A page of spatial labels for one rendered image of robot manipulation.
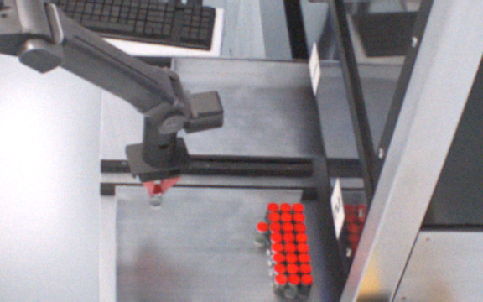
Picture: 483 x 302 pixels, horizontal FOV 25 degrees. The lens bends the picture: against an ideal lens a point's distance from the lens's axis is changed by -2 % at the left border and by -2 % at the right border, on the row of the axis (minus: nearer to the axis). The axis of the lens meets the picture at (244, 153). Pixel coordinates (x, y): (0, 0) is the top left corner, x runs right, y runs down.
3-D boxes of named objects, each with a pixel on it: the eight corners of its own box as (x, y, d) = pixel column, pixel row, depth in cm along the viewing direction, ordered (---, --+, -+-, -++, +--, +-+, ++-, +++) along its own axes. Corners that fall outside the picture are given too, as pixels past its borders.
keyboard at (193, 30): (215, 11, 251) (216, 2, 249) (210, 52, 242) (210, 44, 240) (43, -10, 249) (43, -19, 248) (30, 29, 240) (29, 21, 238)
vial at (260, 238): (264, 237, 199) (268, 221, 196) (266, 247, 198) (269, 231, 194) (252, 236, 199) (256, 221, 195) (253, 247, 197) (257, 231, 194)
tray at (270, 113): (334, 75, 230) (337, 64, 228) (351, 170, 213) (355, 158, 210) (170, 70, 226) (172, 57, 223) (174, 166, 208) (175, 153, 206)
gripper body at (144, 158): (192, 171, 186) (195, 142, 180) (132, 181, 183) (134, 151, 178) (182, 143, 190) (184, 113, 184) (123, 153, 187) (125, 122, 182)
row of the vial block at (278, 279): (275, 218, 202) (278, 202, 199) (283, 299, 190) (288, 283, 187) (263, 217, 202) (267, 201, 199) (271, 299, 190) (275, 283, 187)
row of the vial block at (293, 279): (287, 218, 203) (291, 202, 199) (297, 299, 191) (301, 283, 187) (275, 218, 202) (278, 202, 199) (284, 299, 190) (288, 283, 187)
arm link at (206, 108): (149, 70, 172) (164, 118, 169) (219, 58, 176) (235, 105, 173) (140, 106, 183) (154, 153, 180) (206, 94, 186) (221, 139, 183)
